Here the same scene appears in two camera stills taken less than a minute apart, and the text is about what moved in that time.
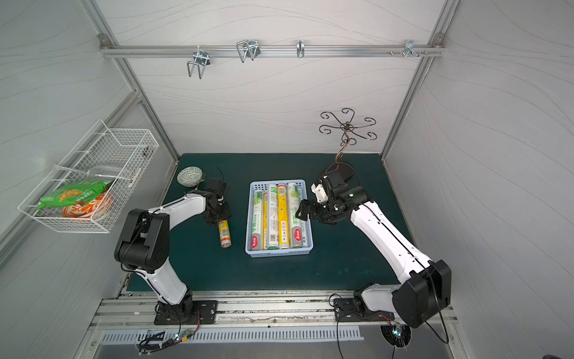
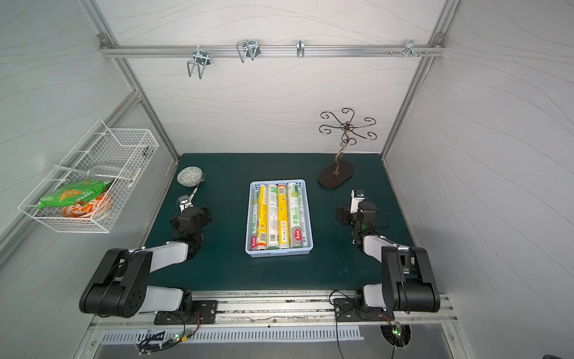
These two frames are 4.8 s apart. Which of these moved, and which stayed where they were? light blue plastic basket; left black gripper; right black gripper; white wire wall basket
Moved: left black gripper; right black gripper
Stayed: white wire wall basket; light blue plastic basket
